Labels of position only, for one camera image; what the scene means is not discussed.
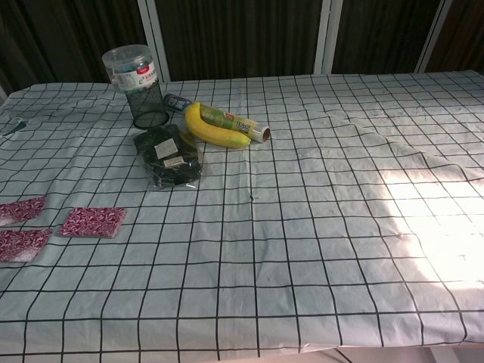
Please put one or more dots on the yellow banana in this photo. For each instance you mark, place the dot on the yellow banana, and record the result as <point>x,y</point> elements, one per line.
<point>211,132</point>

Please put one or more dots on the dark brown curtain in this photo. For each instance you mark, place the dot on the dark brown curtain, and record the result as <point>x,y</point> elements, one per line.
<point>242,34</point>

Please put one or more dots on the white black grid tablecloth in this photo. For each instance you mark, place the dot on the white black grid tablecloth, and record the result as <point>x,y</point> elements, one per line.
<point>287,227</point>

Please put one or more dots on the clear plastic lidded jar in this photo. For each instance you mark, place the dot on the clear plastic lidded jar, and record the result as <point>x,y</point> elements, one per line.
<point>126,70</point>

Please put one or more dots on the blue white tube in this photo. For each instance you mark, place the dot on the blue white tube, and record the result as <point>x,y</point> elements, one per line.
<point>175,102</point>

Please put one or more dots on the green cling wrap roll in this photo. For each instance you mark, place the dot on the green cling wrap roll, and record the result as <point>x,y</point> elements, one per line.
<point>234,123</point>

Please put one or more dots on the white frame post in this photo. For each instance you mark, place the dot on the white frame post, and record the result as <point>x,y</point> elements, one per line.
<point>153,38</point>
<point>433,36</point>
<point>327,34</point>

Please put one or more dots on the black items in clear bag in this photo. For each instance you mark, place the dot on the black items in clear bag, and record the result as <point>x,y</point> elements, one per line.
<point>168,157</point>

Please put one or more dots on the black mesh pen holder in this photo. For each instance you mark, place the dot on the black mesh pen holder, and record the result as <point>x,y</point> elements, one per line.
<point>148,109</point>

